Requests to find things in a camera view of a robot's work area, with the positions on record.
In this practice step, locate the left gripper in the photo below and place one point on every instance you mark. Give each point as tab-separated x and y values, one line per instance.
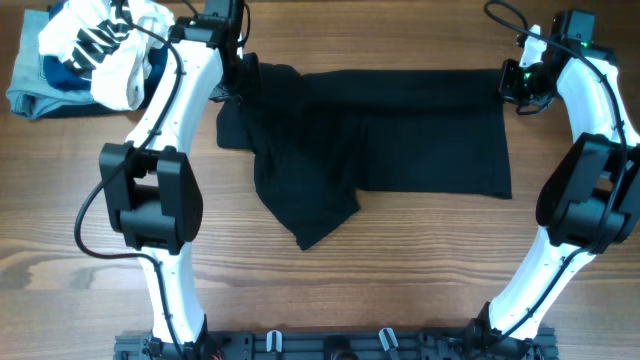
252	82

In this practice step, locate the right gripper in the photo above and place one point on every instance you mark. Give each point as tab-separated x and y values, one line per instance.
506	90

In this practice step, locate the black polo shirt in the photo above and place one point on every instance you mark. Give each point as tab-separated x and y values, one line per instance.
319	138

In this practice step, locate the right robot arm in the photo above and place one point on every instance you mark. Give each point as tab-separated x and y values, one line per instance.
591	200

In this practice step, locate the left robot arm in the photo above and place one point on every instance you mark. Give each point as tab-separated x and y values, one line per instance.
151	192

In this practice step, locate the white shirt with black print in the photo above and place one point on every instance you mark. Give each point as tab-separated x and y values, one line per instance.
115	55

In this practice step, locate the dark blue folded garment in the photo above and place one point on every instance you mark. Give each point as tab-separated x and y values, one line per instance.
62	77

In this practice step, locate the light blue folded garment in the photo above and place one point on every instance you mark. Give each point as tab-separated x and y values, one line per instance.
29	93

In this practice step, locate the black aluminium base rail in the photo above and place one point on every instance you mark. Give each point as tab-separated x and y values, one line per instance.
386	343

